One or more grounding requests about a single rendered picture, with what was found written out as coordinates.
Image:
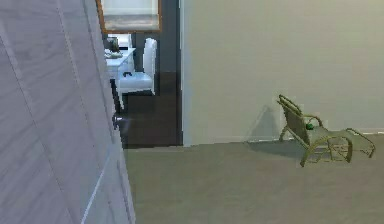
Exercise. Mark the white dining chair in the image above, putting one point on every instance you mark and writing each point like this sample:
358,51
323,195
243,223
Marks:
143,75

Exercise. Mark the small black object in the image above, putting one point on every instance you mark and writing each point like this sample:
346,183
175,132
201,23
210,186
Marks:
127,74

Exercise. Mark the white dining table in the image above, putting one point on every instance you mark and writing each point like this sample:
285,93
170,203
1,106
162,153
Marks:
118,61

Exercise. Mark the white dish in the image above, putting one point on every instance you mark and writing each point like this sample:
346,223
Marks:
113,55

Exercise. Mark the dark pot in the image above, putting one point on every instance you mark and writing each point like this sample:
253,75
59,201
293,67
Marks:
113,44

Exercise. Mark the small green ball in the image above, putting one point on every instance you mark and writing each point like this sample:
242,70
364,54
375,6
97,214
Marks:
309,126

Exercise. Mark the olive lounge chair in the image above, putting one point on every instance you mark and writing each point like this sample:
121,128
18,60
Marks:
320,135

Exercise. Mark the grey room door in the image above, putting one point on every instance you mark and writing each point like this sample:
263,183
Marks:
50,116

